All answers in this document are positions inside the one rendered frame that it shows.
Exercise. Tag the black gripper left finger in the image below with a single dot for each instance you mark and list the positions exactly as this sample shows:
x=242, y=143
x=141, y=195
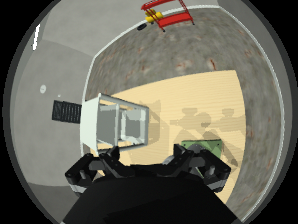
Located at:
x=82, y=173

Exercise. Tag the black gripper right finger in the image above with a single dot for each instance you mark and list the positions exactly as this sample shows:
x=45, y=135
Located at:
x=215, y=174

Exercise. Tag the grey shelving unit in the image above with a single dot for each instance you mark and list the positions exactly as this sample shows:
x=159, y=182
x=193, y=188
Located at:
x=132, y=125

